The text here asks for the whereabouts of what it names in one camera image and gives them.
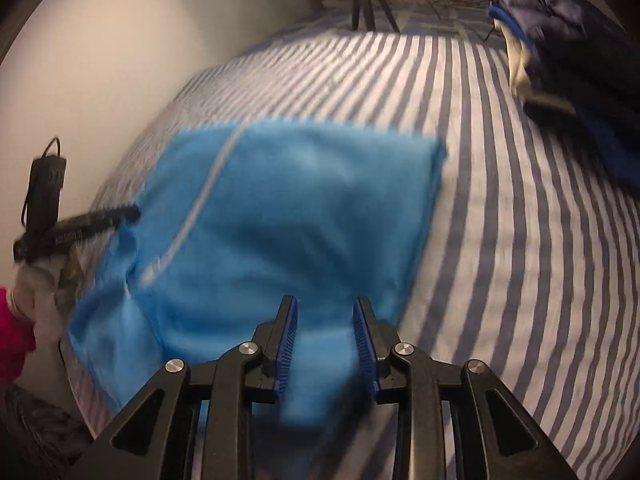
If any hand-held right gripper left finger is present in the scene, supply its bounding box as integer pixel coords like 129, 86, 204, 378
70, 295, 301, 480

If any light blue jacket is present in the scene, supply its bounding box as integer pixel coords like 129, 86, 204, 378
67, 122, 448, 428

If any person's left hand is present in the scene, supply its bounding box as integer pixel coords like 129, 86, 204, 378
12, 250, 85, 342

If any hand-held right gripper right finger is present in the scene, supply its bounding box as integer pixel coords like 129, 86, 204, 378
352, 296, 571, 480

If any dark cloth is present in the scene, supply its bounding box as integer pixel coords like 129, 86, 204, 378
0, 382, 96, 480

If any dark navy down jacket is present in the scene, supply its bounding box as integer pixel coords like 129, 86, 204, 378
465, 0, 640, 126

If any black tripod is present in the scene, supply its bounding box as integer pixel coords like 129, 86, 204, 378
350, 0, 401, 35

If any striped bed sheet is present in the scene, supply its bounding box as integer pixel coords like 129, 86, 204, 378
60, 27, 640, 480

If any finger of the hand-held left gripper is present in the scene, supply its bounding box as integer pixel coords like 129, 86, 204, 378
56, 203, 142, 229

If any folded beige cloth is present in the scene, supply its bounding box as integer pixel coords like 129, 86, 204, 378
502, 22, 576, 111

